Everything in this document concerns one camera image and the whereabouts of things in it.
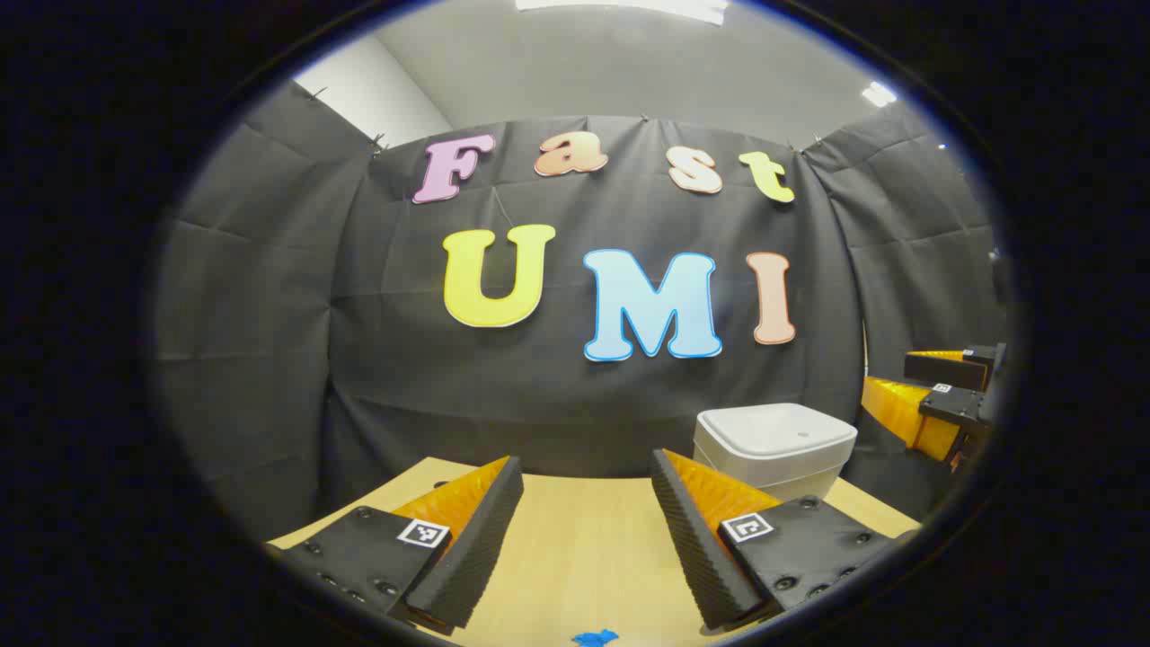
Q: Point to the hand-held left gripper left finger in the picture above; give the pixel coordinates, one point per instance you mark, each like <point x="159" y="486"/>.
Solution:
<point x="467" y="557"/>

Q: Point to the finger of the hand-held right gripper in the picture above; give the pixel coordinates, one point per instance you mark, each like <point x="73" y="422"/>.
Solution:
<point x="943" y="368"/>
<point x="907" y="409"/>

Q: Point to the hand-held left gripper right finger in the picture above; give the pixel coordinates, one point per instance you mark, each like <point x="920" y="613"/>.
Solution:
<point x="701" y="557"/>

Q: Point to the blue paper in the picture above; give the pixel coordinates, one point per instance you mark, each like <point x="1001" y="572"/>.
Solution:
<point x="595" y="639"/>

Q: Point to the white desktop garbage bin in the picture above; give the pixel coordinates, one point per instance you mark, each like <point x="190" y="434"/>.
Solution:
<point x="773" y="436"/>

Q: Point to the wooden desktop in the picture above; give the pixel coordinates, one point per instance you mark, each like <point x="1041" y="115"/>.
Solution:
<point x="584" y="557"/>

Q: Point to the small ceiling light panel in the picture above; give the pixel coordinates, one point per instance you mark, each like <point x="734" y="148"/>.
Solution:
<point x="879" y="93"/>

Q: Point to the black backdrop cloth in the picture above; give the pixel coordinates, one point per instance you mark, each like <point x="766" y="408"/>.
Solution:
<point x="269" y="314"/>

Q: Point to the long ceiling light panel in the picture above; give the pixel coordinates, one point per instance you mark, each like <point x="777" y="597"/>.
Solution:
<point x="629" y="7"/>

